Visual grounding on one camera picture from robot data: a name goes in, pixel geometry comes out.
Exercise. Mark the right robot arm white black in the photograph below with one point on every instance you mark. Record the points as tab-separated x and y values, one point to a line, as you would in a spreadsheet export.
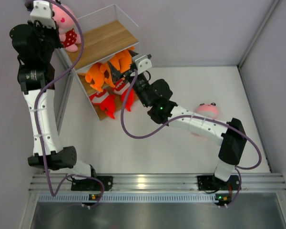
230	136

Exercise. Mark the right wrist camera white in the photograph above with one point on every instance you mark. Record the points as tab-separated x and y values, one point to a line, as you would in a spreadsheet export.
142	62

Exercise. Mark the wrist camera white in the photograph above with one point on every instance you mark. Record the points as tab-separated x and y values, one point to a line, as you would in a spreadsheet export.
42	13
142	62

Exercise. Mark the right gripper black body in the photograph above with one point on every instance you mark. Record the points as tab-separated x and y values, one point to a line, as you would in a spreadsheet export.
140	86

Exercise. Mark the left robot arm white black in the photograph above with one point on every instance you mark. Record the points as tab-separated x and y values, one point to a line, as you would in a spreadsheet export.
35	76

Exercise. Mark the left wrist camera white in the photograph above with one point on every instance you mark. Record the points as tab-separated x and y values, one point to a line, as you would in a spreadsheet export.
42	13

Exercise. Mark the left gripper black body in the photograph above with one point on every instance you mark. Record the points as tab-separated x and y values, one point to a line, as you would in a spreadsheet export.
48	37

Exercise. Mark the red shark plush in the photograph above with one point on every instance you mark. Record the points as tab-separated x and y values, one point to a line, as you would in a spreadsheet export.
105	101
121	88

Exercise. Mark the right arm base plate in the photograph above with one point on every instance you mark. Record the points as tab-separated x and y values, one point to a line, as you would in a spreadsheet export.
225	191

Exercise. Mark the aluminium rail frame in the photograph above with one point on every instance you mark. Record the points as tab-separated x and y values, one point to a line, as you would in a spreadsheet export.
152	188

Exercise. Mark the white wire wooden shelf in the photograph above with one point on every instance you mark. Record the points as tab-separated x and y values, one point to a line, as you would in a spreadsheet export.
105	32

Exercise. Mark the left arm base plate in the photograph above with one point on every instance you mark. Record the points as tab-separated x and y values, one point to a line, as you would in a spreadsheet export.
105	183

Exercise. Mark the orange shark plush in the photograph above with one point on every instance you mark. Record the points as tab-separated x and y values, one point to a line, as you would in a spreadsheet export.
126	59
95	76
106	71

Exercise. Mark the pink frog plush front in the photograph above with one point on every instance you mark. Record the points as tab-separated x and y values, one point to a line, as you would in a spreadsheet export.
67	32

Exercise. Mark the pink frog plush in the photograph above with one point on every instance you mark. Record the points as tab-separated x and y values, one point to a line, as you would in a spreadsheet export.
67	32
209	110

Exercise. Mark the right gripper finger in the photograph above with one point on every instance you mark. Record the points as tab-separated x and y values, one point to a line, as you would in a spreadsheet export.
134	54
115	74

